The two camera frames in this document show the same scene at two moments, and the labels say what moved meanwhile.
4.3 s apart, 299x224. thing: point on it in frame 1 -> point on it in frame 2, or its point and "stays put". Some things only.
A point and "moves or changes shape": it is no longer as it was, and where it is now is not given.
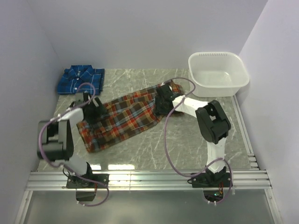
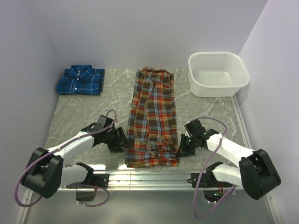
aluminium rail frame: x=253 y=179 stays put
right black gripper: x=158 y=108 -> x=183 y=150
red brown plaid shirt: x=124 y=116 moves or changes shape
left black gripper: x=100 y=111 -> x=120 y=141
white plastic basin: x=217 y=74 stays put
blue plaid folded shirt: x=68 y=82 stays put
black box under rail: x=85 y=196 stays put
